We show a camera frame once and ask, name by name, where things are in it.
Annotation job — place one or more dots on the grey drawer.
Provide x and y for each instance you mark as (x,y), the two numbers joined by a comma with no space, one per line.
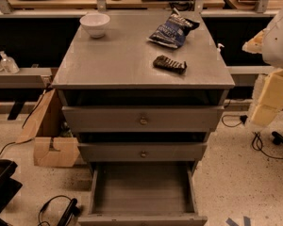
(142,151)
(129,118)
(143,194)

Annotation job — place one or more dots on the grey wooden drawer cabinet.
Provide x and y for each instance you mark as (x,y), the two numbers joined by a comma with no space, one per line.
(118,70)

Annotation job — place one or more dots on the open cardboard box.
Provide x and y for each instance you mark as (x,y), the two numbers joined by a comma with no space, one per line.
(44,127)

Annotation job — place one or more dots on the white ceramic bowl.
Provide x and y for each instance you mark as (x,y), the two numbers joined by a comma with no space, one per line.
(95,24)

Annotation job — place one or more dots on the grey top drawer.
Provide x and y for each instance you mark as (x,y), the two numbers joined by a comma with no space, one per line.
(129,118)

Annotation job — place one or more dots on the black chair base leg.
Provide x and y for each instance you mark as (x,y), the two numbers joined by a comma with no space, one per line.
(278,139)

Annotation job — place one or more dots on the white pump bottle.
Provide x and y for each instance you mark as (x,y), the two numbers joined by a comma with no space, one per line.
(219,50)

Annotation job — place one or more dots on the black power adapter with cable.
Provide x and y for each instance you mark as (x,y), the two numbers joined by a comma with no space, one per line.
(256,144)

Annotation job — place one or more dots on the dark striped snack bar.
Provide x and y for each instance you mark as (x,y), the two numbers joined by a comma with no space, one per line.
(165,63)

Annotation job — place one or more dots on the grey middle drawer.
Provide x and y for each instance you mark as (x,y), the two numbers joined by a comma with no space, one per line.
(142,151)

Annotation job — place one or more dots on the black headphones with cable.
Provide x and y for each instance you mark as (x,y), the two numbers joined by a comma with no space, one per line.
(71,211)

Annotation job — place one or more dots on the blue chip bag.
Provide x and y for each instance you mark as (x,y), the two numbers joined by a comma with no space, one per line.
(173,32)

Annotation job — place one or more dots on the yellow foam padding block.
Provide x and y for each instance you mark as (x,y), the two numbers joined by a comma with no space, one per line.
(270,100)

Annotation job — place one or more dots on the grey bottom drawer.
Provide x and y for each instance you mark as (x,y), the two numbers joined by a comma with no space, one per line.
(143,194)

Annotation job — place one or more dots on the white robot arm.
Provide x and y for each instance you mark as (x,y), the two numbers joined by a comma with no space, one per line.
(269,42)

